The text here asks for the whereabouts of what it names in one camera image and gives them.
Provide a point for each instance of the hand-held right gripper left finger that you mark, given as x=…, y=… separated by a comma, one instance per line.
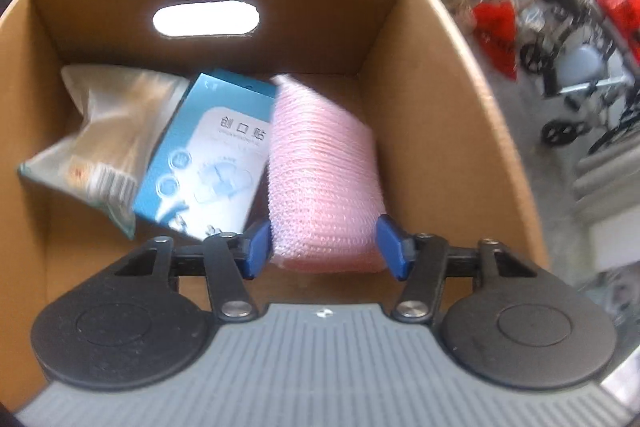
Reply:
x=257, y=252

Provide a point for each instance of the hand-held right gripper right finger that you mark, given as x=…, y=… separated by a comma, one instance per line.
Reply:
x=392, y=252

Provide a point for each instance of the pink bubble wrap package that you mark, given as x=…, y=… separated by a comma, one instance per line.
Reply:
x=320, y=167

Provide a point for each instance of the light blue bandage box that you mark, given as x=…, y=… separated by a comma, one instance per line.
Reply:
x=210, y=157

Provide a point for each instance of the brown cardboard box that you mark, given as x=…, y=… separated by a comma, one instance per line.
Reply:
x=425, y=107

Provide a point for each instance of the translucent snack packet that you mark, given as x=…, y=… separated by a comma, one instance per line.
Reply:
x=100, y=132

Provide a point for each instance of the red printed plastic bag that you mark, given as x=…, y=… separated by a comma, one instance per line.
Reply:
x=495, y=32

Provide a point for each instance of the black wheelchair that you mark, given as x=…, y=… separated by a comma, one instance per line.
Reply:
x=582, y=59

